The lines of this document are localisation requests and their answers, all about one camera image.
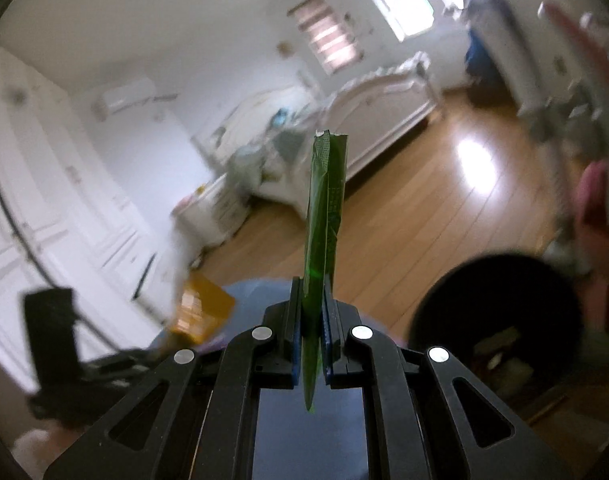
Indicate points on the bright window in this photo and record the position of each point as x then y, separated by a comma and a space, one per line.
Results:
399, 0

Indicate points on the white wardrobe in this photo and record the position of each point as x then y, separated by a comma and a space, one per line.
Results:
44, 185

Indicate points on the green plastic wrapper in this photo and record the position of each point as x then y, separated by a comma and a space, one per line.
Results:
327, 210

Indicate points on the pink red container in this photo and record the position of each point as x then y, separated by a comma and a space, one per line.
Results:
592, 200

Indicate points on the black trash bin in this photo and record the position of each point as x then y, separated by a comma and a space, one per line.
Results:
434, 310

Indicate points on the window with striped blind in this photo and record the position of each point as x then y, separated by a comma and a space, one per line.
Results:
329, 35

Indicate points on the dark clothes pile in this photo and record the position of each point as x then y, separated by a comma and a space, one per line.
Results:
484, 50

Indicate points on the white air conditioner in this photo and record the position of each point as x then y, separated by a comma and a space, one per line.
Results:
129, 94

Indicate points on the open white drawer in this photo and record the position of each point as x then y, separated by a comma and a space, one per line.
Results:
144, 277

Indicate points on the rumpled light bedding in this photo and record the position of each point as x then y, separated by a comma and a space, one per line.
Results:
284, 145

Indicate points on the white nightstand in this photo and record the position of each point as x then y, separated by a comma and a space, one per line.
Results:
219, 210

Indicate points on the white bed frame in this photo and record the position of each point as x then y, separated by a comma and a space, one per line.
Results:
384, 105

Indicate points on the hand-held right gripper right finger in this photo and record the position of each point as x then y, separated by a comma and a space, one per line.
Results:
327, 347

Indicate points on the white dressing table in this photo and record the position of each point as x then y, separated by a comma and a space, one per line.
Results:
544, 85

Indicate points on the blue plush toy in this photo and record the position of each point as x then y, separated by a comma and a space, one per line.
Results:
279, 117

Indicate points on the pink object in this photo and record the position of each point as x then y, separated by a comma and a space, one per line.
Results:
184, 205

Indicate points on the yellow snack packet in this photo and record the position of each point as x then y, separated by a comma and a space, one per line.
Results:
204, 300

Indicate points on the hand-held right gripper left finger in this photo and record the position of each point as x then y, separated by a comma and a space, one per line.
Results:
295, 360

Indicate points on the small yellow object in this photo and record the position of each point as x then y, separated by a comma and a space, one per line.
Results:
200, 190

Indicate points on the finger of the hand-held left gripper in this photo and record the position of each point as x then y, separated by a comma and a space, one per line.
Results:
134, 361

